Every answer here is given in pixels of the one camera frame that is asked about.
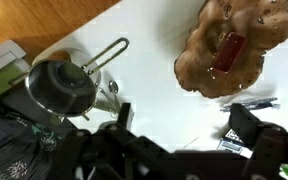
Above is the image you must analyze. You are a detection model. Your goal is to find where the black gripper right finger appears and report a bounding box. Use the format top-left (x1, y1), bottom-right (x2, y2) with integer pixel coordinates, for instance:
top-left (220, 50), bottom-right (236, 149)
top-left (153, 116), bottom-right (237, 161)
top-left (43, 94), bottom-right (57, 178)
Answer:
top-left (229, 103), bottom-right (288, 180)

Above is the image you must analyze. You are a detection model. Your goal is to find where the red rectangular object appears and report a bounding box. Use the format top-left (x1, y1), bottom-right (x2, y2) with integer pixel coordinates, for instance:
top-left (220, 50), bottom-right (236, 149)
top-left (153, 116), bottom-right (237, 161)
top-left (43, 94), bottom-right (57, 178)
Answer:
top-left (211, 31), bottom-right (247, 74)

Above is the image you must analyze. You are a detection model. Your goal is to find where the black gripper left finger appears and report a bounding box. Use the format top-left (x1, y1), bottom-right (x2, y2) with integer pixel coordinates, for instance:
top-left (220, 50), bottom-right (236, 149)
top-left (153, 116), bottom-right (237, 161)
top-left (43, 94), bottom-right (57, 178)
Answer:
top-left (47, 102), bottom-right (185, 180)

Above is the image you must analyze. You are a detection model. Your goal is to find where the dark floral cloth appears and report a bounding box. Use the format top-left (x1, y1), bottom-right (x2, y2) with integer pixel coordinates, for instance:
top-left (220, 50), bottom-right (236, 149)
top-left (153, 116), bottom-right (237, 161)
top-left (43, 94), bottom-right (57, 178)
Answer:
top-left (0, 103), bottom-right (68, 180)

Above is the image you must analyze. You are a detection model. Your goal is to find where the calculator with white keys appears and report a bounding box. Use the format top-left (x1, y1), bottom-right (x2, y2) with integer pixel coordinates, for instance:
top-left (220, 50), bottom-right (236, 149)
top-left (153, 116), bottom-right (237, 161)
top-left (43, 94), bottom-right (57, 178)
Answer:
top-left (217, 129), bottom-right (254, 158)

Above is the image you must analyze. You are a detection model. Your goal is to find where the blue pen bundle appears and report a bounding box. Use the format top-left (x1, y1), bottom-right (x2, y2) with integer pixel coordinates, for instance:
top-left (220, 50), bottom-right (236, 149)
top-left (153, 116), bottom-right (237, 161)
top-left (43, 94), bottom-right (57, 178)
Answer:
top-left (219, 97), bottom-right (281, 113)

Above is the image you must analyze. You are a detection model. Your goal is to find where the brown wooden slab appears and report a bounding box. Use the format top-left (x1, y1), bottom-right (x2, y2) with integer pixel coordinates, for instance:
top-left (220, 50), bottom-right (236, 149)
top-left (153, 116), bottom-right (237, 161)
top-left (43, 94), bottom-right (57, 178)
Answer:
top-left (173, 0), bottom-right (288, 99)

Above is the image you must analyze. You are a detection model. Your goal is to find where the stainless steel pot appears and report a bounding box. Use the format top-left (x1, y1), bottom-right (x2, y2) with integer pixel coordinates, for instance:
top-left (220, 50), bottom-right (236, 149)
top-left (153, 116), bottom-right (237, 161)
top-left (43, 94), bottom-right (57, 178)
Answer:
top-left (8, 37), bottom-right (131, 123)

